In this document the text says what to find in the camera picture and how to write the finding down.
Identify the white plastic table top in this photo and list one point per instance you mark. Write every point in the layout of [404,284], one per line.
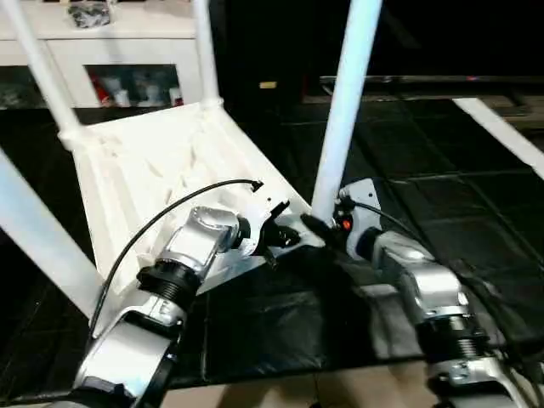
[170,161]

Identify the white plastic table leg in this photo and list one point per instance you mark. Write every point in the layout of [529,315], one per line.
[204,51]
[38,238]
[344,102]
[42,68]

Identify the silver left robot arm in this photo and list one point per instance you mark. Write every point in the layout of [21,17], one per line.
[204,246]

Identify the black work mat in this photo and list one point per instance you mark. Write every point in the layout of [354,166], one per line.
[442,187]

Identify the small tan box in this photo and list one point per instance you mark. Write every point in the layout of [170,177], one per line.
[269,85]

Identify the small white cup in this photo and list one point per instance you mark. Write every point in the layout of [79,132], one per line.
[176,96]

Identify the white flat strip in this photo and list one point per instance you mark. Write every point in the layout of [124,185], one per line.
[501,127]

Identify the white glass-door cabinet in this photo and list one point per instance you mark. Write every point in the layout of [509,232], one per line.
[127,42]

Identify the grey crumpled object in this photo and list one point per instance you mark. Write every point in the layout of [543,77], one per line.
[89,13]

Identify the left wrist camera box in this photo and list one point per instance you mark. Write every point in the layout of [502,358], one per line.
[263,212]

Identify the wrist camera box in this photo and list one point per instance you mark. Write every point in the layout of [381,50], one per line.
[263,212]
[361,200]

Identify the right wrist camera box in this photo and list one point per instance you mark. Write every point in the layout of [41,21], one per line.
[361,200]

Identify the dark long rail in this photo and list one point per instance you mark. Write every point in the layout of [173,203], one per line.
[425,81]

